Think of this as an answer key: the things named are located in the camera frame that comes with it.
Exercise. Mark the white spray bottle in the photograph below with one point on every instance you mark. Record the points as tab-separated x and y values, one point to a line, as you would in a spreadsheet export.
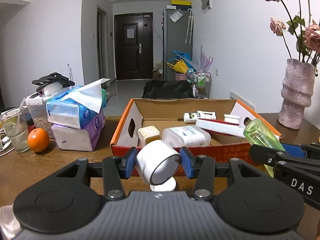
190	118

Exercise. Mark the red cardboard pumpkin box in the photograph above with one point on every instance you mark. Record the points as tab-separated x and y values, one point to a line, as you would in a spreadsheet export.
160	128

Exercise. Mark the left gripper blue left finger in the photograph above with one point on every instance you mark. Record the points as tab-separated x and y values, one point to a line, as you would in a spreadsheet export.
114	169

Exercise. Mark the dark brown entrance door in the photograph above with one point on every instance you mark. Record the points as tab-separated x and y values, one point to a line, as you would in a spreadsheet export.
133	46

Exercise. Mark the grey refrigerator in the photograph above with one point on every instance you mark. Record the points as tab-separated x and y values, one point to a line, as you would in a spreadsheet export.
174	34

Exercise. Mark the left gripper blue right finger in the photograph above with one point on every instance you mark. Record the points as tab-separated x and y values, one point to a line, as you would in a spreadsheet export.
202	169

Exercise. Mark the dried pink roses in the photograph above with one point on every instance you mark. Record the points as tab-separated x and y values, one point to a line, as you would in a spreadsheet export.
303	28

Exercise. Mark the black bag on floor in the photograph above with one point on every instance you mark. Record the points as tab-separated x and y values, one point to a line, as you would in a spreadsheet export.
156	89

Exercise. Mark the green transparent spray bottle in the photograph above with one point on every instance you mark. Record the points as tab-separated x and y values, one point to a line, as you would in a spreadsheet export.
257	133

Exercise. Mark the clear drinking glass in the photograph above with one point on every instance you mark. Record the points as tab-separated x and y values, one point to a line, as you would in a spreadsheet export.
16	128

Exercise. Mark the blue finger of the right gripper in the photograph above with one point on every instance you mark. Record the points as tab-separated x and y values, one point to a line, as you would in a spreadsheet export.
294	150

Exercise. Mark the blue tissue pack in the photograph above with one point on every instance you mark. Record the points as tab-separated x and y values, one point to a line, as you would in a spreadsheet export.
75	108

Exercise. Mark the clear food container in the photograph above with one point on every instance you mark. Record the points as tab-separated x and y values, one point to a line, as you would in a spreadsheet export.
37	108

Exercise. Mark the orange fruit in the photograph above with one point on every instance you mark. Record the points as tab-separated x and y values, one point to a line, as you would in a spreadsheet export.
38	140

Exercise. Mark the red white lint brush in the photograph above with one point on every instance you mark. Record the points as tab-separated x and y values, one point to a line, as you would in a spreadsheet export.
229	126

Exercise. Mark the metal trolley with bottles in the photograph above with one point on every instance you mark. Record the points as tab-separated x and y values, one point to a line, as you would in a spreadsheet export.
201	84

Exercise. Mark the white charger with cables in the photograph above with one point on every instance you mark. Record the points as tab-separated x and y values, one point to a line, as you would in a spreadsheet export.
6	145

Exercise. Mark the purple white tissue pack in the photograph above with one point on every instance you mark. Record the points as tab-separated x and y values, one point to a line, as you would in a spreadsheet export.
84	139

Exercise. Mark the black headset on container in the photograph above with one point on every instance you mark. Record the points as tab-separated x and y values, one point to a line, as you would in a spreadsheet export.
52	83

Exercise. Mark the white tape roll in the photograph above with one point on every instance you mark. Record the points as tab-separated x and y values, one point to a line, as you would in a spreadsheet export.
157	162

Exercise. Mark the white small cap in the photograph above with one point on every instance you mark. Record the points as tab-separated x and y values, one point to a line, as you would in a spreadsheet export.
168	186

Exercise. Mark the pink textured vase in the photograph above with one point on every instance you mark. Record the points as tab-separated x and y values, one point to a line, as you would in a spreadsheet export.
297	90

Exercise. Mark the white square pill bottle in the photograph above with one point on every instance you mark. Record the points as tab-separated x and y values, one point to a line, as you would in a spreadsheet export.
188	136

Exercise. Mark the yellow bag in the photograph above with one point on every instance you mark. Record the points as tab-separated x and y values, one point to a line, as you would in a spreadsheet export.
179	66

